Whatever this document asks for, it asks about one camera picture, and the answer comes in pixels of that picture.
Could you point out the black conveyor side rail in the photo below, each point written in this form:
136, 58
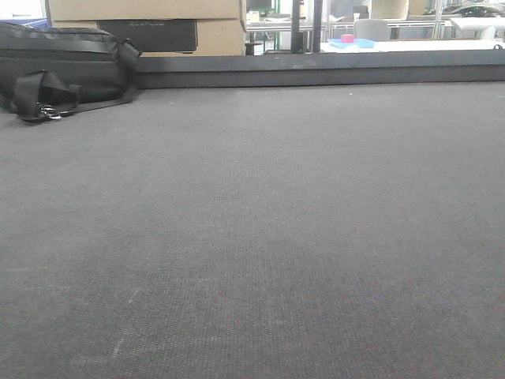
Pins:
321, 69

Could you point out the lower cardboard box black label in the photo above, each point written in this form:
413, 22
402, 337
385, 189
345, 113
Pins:
174, 37

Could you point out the pink block on far table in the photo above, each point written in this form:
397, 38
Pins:
347, 38

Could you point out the black fabric bag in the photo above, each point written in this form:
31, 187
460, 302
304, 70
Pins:
51, 73

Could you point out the black vertical pole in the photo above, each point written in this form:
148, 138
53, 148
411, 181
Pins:
296, 38

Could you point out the upper cardboard box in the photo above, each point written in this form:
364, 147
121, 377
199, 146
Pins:
82, 10

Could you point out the light blue tray far table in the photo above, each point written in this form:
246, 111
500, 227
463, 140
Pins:
361, 43

